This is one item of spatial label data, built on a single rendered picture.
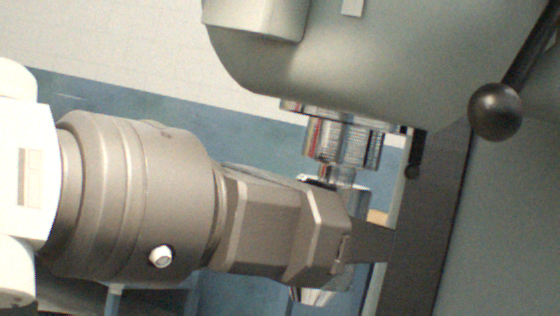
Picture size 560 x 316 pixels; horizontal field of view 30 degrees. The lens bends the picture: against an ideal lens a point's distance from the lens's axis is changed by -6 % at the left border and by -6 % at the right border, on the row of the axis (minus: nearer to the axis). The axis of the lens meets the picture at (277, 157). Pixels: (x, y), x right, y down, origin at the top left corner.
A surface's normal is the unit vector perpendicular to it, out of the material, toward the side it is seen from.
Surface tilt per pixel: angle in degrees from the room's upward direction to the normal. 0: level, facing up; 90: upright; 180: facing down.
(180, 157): 44
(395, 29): 108
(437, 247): 90
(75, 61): 90
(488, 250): 90
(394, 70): 119
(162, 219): 89
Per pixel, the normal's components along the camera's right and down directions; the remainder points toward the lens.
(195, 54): -0.57, -0.07
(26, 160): 0.61, -0.25
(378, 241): 0.58, 0.16
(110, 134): 0.50, -0.70
